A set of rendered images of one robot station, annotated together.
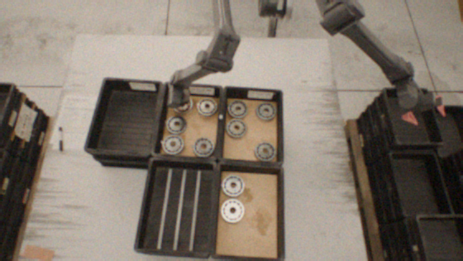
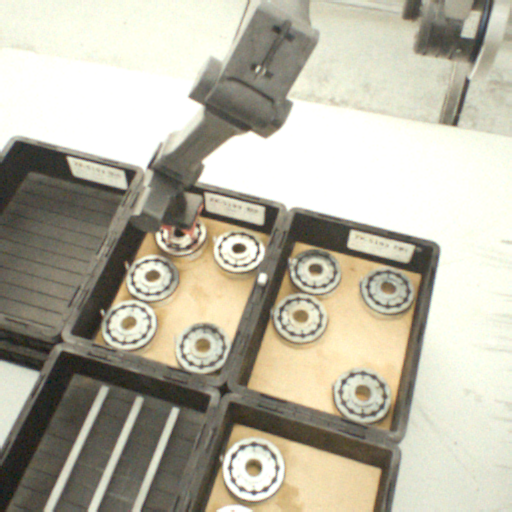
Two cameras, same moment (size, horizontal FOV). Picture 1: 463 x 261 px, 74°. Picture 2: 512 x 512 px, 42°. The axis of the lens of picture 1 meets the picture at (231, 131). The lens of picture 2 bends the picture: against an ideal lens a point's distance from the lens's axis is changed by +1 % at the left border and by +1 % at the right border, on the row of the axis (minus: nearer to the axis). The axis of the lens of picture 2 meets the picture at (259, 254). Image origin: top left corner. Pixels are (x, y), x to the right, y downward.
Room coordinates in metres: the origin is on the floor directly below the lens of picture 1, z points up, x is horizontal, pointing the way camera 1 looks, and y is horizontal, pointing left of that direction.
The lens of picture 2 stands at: (0.08, -0.12, 1.97)
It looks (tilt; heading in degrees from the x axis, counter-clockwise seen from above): 57 degrees down; 18
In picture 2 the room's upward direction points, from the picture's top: 1 degrees clockwise
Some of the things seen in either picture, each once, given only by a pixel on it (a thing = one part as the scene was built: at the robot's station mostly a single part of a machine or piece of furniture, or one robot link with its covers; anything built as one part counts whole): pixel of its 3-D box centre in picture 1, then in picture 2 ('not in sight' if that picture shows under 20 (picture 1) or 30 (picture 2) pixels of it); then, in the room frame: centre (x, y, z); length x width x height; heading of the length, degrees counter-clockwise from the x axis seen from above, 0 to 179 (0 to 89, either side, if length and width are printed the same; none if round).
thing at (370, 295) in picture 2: (265, 111); (387, 289); (0.76, -0.16, 0.86); 0.10 x 0.10 x 0.01
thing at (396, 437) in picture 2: (251, 124); (339, 314); (0.65, -0.09, 0.92); 0.40 x 0.30 x 0.02; 2
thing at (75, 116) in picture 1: (77, 121); not in sight; (0.67, 0.85, 0.70); 0.33 x 0.23 x 0.01; 6
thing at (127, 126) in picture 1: (128, 120); (41, 244); (0.63, 0.51, 0.87); 0.40 x 0.30 x 0.11; 2
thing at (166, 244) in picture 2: (183, 104); (180, 233); (0.75, 0.26, 0.86); 0.10 x 0.10 x 0.01
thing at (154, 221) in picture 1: (179, 206); (95, 491); (0.24, 0.20, 0.87); 0.40 x 0.30 x 0.11; 2
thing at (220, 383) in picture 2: (188, 120); (182, 270); (0.64, 0.21, 0.92); 0.40 x 0.30 x 0.02; 2
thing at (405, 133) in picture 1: (393, 130); not in sight; (0.98, -1.11, 0.37); 0.40 x 0.30 x 0.45; 6
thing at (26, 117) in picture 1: (26, 121); not in sight; (0.76, 1.33, 0.41); 0.31 x 0.02 x 0.16; 6
